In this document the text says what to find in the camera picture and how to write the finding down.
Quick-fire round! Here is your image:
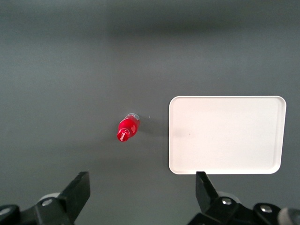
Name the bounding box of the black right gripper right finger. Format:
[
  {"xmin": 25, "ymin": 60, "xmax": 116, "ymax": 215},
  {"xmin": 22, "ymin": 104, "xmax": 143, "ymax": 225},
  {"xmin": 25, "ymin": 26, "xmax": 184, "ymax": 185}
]
[{"xmin": 187, "ymin": 171, "xmax": 283, "ymax": 225}]

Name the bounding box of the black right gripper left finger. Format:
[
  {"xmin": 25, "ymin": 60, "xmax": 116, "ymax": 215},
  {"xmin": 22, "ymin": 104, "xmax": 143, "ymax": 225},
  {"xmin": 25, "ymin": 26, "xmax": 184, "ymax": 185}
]
[{"xmin": 20, "ymin": 171, "xmax": 91, "ymax": 225}]

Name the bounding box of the red soda can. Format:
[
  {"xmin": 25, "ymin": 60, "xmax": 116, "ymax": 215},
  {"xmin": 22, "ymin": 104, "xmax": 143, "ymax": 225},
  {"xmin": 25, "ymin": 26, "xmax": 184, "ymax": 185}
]
[{"xmin": 116, "ymin": 113, "xmax": 141, "ymax": 143}]

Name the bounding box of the white rectangular plastic tray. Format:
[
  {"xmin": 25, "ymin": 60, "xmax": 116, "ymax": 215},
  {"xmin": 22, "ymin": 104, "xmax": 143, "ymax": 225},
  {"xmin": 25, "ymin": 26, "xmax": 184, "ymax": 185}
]
[{"xmin": 168, "ymin": 95, "xmax": 287, "ymax": 175}]

